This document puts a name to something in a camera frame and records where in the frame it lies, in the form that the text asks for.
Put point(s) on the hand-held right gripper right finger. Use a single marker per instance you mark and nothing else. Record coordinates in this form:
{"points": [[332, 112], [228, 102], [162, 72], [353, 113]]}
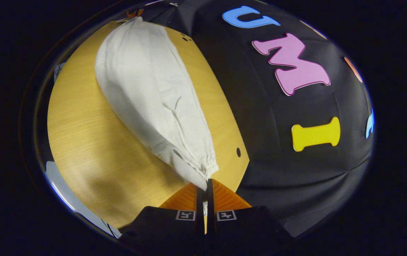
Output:
{"points": [[210, 199]]}

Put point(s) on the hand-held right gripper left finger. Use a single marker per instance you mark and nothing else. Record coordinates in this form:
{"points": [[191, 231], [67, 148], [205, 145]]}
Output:
{"points": [[200, 202]]}

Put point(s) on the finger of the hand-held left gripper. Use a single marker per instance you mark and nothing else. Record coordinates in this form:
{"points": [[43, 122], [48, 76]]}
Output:
{"points": [[135, 13]]}

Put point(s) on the white jeans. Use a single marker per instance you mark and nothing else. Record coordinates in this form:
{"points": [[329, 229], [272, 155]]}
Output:
{"points": [[150, 92]]}

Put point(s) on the black backdrop cloth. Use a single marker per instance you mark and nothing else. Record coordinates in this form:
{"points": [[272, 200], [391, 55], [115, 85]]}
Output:
{"points": [[260, 142]]}

